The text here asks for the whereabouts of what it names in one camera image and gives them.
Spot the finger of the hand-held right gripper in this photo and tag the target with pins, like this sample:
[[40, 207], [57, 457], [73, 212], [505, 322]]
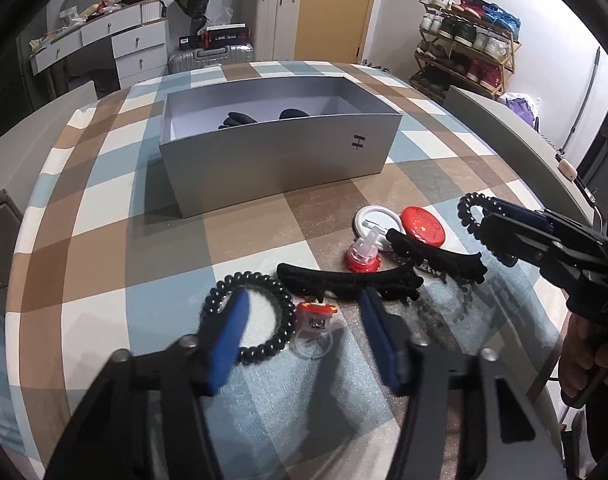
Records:
[[514, 249], [526, 219]]

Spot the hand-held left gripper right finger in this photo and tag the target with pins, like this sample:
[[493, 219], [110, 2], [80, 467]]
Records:
[[384, 345]]

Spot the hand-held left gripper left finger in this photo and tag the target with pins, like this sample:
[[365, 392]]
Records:
[[228, 330]]

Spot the red clear plastic trinket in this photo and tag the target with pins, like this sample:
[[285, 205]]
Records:
[[316, 317]]

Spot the long black hair clip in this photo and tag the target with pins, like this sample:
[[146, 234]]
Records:
[[334, 282], [434, 255]]

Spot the red clear bottle spout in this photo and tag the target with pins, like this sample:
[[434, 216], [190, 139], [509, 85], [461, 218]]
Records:
[[364, 260]]

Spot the red round badge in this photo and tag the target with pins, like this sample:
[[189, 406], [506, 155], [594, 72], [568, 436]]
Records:
[[424, 230]]

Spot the white round lid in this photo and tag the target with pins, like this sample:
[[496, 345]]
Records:
[[379, 217]]

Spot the silver cardboard box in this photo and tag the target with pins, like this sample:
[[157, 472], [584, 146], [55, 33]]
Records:
[[264, 160]]

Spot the black hair accessory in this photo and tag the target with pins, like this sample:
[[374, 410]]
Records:
[[238, 120]]

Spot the person's right hand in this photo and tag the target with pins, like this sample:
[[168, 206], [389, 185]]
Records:
[[584, 355]]

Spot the small pink device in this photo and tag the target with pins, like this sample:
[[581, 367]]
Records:
[[566, 167]]

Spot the grey upholstered bench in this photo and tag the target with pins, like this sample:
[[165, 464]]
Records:
[[514, 135], [1, 250], [58, 102]]

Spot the purple bag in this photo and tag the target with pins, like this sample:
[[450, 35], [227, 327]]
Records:
[[521, 107]]

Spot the checked tablecloth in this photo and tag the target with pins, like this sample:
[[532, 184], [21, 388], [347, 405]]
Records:
[[133, 260]]

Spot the wooden shoe rack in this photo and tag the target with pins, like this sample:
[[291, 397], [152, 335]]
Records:
[[506, 60]]

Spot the rows of shoes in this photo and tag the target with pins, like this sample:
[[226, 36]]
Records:
[[464, 30]]

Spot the silver suitcase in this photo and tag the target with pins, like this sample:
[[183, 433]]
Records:
[[211, 57]]

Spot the wooden door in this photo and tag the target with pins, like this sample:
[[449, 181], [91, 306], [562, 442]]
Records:
[[334, 10]]

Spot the small black box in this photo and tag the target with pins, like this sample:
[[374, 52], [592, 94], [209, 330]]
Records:
[[186, 41]]

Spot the black red flat box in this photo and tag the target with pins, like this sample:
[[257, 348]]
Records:
[[223, 37]]

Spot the white dressing desk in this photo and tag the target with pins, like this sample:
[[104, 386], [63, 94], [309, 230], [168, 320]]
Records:
[[133, 40]]

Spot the white upright suitcase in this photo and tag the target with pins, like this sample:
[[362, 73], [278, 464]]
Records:
[[274, 20]]

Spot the black wrapped bouquet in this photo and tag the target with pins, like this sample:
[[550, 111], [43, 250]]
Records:
[[191, 7]]

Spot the desk clutter pile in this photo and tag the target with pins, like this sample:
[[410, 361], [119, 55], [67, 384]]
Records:
[[93, 10]]

